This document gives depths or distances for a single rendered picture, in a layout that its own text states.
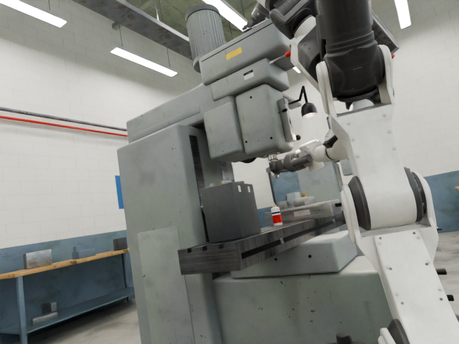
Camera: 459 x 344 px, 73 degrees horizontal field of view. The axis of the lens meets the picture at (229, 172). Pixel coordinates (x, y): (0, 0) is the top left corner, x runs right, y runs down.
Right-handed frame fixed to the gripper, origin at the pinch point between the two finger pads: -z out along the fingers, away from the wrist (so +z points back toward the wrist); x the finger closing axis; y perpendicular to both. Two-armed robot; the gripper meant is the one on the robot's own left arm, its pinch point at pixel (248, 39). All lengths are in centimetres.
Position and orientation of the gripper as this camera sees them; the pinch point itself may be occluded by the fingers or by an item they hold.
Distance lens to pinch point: 176.2
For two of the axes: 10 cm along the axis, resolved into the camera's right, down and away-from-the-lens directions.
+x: 7.6, -0.4, 6.5
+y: -4.7, -7.3, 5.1
